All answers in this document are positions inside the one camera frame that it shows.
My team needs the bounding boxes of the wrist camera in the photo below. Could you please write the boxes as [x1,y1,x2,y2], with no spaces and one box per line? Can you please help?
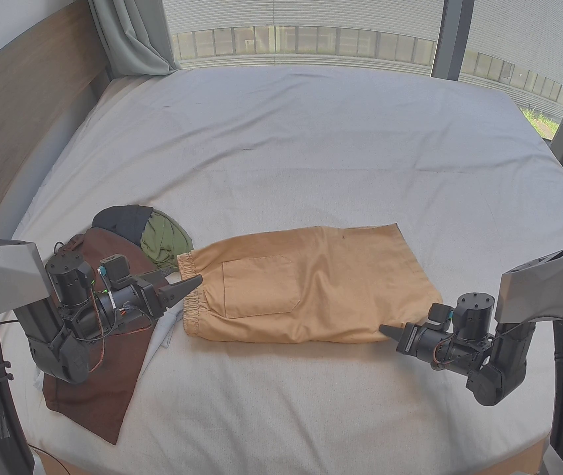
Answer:
[427,303,455,328]
[97,254,132,286]

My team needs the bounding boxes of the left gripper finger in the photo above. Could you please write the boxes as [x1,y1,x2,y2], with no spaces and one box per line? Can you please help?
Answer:
[162,275,204,310]
[137,267,176,291]

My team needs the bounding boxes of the bed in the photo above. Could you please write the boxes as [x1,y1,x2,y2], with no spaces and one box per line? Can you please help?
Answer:
[0,0,563,475]

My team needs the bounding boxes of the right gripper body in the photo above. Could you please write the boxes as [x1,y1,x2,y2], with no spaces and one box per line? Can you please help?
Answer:
[396,323,447,364]

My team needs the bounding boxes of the window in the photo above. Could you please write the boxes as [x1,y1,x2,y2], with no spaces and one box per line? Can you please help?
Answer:
[155,0,563,179]

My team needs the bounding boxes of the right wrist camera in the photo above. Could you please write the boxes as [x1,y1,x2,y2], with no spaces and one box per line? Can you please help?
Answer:
[427,303,455,328]

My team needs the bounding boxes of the brown garment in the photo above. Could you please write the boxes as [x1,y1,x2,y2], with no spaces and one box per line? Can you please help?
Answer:
[43,228,163,446]

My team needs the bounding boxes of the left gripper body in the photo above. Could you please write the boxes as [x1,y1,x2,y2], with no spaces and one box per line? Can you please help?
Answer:
[107,281,169,323]

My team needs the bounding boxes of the tan shorts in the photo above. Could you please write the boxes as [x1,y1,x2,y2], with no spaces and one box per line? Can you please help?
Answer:
[177,222,443,346]

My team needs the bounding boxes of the green garment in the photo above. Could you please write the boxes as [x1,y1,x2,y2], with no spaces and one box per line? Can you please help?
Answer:
[140,209,194,272]

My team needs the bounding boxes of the white garment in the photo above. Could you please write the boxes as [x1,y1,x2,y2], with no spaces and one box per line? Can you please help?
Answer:
[138,310,181,380]

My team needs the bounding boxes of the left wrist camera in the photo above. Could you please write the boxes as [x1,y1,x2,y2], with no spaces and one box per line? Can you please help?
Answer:
[97,254,132,286]

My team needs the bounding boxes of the black garment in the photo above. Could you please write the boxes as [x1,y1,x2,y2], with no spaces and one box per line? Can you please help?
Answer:
[92,205,154,247]

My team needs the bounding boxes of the grey-green curtain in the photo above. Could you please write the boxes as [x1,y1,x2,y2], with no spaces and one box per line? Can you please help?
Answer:
[83,0,179,78]

